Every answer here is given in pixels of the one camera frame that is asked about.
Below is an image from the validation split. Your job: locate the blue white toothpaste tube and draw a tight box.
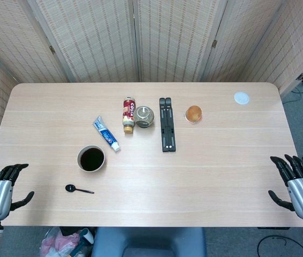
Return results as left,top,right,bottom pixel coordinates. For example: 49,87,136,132
92,115,122,153

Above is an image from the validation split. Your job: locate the white round table grommet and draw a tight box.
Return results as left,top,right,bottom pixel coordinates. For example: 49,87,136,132
233,92,250,105

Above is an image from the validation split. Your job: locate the clear plastic bag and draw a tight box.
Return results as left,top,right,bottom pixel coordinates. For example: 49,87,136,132
40,227,94,257

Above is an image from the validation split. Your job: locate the small black spoon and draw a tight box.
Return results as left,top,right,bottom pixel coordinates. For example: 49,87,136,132
65,184,95,194

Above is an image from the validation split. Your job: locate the white bowl with dark liquid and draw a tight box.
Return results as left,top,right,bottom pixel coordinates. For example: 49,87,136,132
76,145,106,172

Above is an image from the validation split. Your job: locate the grey floor cable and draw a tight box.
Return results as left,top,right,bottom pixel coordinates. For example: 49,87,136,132
282,85,303,104

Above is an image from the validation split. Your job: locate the black folding laptop stand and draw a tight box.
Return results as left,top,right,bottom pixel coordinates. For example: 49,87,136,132
159,97,178,153

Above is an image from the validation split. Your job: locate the black floor cable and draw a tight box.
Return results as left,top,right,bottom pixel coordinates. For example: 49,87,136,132
257,235,303,256

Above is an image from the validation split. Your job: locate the red Costa coffee bottle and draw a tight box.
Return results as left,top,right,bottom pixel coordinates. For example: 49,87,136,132
122,96,138,134

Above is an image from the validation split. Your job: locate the glass snow globe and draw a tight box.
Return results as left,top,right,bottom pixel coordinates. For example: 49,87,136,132
134,105,156,129

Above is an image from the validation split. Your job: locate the orange jelly cup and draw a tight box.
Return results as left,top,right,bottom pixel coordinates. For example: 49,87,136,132
184,105,203,125

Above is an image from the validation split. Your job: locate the blue grey chair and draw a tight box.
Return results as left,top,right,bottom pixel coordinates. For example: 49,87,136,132
91,226,208,257

